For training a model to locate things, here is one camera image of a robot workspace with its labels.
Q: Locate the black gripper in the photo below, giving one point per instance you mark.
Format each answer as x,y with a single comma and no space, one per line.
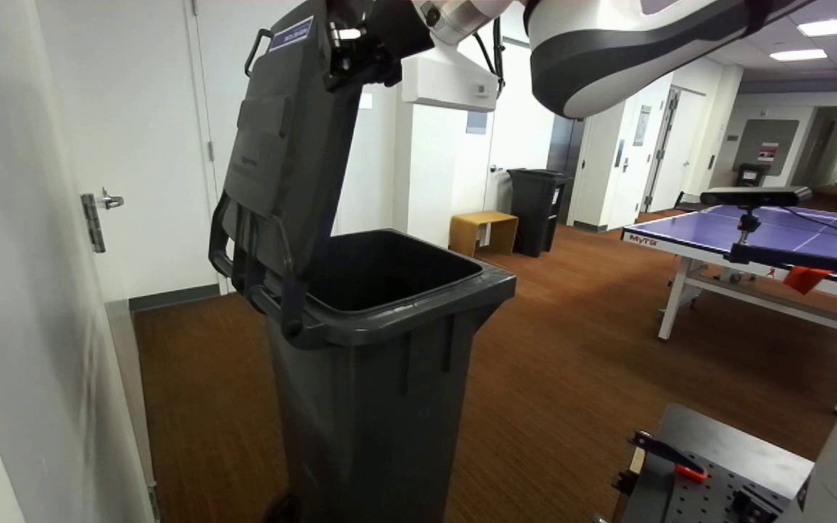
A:
402,25

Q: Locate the black bin lid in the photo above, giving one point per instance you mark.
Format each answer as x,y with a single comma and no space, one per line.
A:
283,165

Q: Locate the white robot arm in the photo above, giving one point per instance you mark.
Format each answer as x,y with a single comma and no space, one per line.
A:
630,53

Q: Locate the blue white lid sticker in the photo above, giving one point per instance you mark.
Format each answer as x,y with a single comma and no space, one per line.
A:
292,34

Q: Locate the small black bin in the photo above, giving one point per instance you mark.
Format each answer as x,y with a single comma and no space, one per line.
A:
533,208

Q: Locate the black wheeled bin body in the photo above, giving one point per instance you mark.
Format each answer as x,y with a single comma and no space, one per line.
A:
377,409

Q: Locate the wooden stool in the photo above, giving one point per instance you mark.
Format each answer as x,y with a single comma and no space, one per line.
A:
479,234

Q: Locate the silver door latch plate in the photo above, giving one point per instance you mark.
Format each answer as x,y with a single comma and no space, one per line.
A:
93,221

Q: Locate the blue ping pong table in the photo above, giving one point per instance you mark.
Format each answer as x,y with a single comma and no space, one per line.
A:
786,234

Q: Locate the orange black clamp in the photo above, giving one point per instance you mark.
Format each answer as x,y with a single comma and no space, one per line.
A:
683,468

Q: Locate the black base platform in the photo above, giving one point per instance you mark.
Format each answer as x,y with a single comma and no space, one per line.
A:
739,445

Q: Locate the black perforated breadboard plate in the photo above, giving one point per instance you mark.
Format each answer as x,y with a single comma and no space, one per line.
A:
699,497

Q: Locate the white wall box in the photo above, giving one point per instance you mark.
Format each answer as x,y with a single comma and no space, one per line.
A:
447,81

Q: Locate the black stereo camera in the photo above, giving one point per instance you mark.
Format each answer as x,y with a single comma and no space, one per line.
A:
752,197

